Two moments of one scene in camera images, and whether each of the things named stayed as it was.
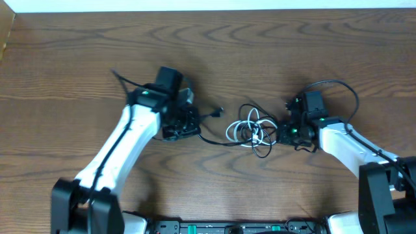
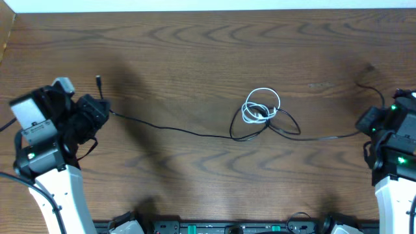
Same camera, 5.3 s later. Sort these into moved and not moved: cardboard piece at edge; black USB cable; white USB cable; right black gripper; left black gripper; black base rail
Moved: white USB cable; black USB cable; right black gripper; left black gripper
Not moved: cardboard piece at edge; black base rail
